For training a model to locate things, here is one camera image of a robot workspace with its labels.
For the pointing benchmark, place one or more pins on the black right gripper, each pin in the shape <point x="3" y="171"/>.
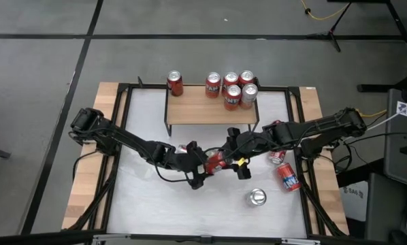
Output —
<point x="247" y="146"/>

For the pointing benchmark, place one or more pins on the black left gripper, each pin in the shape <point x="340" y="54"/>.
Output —
<point x="188" y="161"/>

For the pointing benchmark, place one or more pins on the silver Diet Coke can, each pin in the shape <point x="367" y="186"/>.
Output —
<point x="256" y="197"/>
<point x="181" y="148"/>

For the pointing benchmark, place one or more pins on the silver and orange sparkling can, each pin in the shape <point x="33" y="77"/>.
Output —
<point x="248" y="98"/>

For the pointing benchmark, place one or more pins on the red soda can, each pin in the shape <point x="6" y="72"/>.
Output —
<point x="175" y="86"/>

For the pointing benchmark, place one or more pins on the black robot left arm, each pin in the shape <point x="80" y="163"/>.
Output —
<point x="122" y="137"/>

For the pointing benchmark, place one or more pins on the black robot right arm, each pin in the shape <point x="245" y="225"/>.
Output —
<point x="326" y="124"/>

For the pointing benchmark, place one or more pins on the wooden shelf with black legs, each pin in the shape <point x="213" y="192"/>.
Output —
<point x="196" y="112"/>

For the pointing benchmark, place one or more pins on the dark red Coca-Cola can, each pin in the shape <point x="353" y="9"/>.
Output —
<point x="276" y="121"/>

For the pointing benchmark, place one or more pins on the white box with lettering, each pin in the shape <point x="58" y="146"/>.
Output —
<point x="353" y="204"/>

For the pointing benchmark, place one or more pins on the black tripod stand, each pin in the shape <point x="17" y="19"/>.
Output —
<point x="331" y="33"/>

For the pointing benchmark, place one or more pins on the grey cabinet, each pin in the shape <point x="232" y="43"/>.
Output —
<point x="394" y="153"/>

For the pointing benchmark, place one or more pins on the dark grey case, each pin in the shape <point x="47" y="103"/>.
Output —
<point x="384" y="211"/>

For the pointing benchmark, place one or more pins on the black metal crossbar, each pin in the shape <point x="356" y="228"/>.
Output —
<point x="36" y="237"/>

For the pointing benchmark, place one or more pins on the silver corner bracket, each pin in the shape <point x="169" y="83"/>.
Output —
<point x="300" y="241"/>
<point x="111" y="237"/>

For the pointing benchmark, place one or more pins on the black desk frame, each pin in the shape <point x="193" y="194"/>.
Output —
<point x="373" y="88"/>

